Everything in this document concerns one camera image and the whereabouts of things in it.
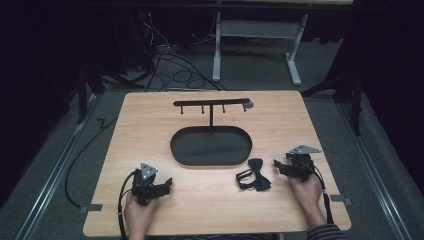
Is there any black metal stand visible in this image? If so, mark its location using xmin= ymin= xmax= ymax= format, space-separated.
xmin=75 ymin=62 xmax=145 ymax=125
xmin=300 ymin=70 xmax=365 ymax=137

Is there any person's left hand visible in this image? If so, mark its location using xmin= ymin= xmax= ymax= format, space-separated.
xmin=123 ymin=192 xmax=158 ymax=231

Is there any metal floor rail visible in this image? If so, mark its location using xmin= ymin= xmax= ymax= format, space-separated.
xmin=13 ymin=94 xmax=101 ymax=240
xmin=334 ymin=99 xmax=415 ymax=240

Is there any left hand-held gripper black cable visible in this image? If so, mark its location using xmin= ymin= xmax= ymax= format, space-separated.
xmin=116 ymin=169 xmax=138 ymax=240

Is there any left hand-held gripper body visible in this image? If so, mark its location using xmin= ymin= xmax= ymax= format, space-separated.
xmin=130 ymin=162 xmax=168 ymax=206

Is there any hand-held gripper black cable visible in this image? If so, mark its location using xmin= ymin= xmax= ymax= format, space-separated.
xmin=298 ymin=159 xmax=335 ymax=225
xmin=116 ymin=169 xmax=138 ymax=240

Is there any right hand-held gripper black cable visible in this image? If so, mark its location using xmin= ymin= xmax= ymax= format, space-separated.
xmin=298 ymin=159 xmax=335 ymax=225

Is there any long black floor cable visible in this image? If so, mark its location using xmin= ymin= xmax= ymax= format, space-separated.
xmin=64 ymin=115 xmax=118 ymax=208

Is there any person's right hand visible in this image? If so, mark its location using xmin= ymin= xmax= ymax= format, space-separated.
xmin=287 ymin=172 xmax=324 ymax=216

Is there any grey tape piece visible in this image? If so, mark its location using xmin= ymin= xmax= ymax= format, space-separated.
xmin=329 ymin=194 xmax=353 ymax=206
xmin=79 ymin=203 xmax=104 ymax=214

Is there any white metal desk frame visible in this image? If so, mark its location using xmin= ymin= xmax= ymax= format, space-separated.
xmin=212 ymin=11 xmax=310 ymax=87

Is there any black bow tie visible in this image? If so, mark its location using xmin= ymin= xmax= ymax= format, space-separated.
xmin=235 ymin=157 xmax=272 ymax=192

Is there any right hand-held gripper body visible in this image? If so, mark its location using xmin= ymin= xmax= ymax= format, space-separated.
xmin=283 ymin=144 xmax=323 ymax=183

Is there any black hook rack with tray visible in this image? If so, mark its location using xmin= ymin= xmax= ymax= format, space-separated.
xmin=169 ymin=97 xmax=255 ymax=167

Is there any tangle of black floor cables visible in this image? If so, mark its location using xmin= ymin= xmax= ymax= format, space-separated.
xmin=135 ymin=12 xmax=229 ymax=93

